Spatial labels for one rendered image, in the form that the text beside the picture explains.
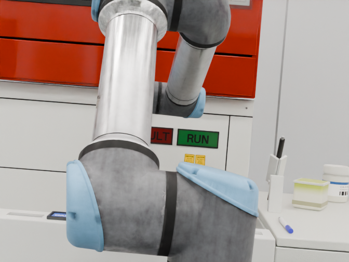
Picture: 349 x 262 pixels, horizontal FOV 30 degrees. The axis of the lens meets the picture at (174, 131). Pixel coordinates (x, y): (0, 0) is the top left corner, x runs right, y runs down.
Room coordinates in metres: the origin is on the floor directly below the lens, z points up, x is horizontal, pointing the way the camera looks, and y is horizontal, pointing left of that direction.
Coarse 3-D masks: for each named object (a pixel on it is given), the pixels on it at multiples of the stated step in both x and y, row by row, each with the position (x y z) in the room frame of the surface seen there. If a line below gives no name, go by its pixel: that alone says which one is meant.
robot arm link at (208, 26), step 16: (192, 0) 1.10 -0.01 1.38; (208, 0) 1.11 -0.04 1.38; (224, 0) 1.15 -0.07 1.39; (192, 16) 1.11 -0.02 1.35; (208, 16) 1.12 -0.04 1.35; (224, 16) 1.15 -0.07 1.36; (192, 32) 1.15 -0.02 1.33; (208, 32) 1.15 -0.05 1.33; (224, 32) 1.18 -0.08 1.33; (176, 48) 1.31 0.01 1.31; (192, 48) 1.23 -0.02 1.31; (208, 48) 1.21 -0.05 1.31; (176, 64) 1.32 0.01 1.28; (192, 64) 1.28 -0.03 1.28; (208, 64) 1.30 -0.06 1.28; (176, 80) 1.36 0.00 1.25; (192, 80) 1.34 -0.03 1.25; (160, 96) 1.46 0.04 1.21; (176, 96) 1.41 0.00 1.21; (192, 96) 1.41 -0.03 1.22; (160, 112) 1.48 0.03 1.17; (176, 112) 1.48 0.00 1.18; (192, 112) 1.48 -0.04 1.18
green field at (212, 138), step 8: (184, 136) 1.84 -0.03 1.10; (192, 136) 1.84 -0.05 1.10; (200, 136) 1.84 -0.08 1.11; (208, 136) 1.84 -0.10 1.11; (216, 136) 1.84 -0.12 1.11; (184, 144) 1.84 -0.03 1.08; (192, 144) 1.84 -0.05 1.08; (200, 144) 1.84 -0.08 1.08; (208, 144) 1.84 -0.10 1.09; (216, 144) 1.84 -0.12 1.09
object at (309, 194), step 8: (296, 184) 1.58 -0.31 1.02; (304, 184) 1.57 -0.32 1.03; (312, 184) 1.56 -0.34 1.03; (320, 184) 1.55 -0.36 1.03; (328, 184) 1.61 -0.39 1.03; (296, 192) 1.58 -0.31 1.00; (304, 192) 1.57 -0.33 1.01; (312, 192) 1.56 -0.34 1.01; (320, 192) 1.55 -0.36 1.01; (296, 200) 1.58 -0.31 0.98; (304, 200) 1.57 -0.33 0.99; (312, 200) 1.56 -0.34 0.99; (320, 200) 1.55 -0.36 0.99; (304, 208) 1.57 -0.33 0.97; (312, 208) 1.56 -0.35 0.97; (320, 208) 1.55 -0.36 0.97
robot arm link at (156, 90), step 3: (156, 84) 1.48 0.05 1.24; (156, 87) 1.47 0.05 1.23; (156, 90) 1.47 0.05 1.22; (156, 93) 1.46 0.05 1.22; (156, 96) 1.46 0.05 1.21; (153, 99) 1.46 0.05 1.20; (156, 99) 1.46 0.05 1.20; (153, 102) 1.46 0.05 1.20; (156, 102) 1.46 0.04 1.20; (153, 105) 1.47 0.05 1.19; (156, 105) 1.47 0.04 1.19; (153, 108) 1.47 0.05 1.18; (153, 111) 1.48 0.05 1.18
